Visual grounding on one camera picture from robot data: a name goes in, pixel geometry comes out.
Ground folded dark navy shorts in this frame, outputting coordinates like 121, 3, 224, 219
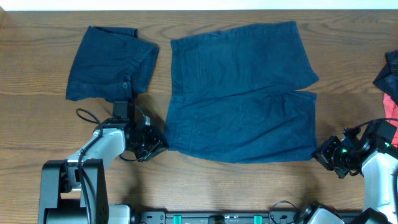
66, 26, 159, 103

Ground dark garment at edge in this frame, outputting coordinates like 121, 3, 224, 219
373, 50, 397, 104

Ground red garment at edge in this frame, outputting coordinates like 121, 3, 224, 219
382, 92, 398, 147

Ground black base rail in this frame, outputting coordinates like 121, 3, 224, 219
138, 210, 297, 224

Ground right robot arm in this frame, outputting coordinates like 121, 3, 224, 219
312, 118, 397, 224

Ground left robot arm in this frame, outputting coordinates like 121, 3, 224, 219
38, 101, 169, 223

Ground blue denim shorts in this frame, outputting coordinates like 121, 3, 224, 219
165, 21, 318, 164

